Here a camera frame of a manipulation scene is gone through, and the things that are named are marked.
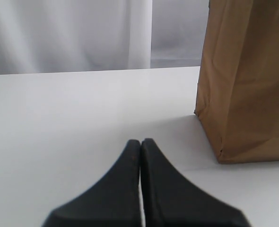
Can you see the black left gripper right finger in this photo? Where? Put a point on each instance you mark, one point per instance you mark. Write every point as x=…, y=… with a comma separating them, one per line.
x=170, y=200

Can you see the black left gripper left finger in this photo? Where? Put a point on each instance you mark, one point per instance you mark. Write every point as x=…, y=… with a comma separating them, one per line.
x=113, y=201

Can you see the brown paper bag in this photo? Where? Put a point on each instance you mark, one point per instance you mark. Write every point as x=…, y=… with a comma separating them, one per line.
x=237, y=99

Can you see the white curtain backdrop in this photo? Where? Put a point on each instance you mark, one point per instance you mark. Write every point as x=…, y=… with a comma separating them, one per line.
x=41, y=36

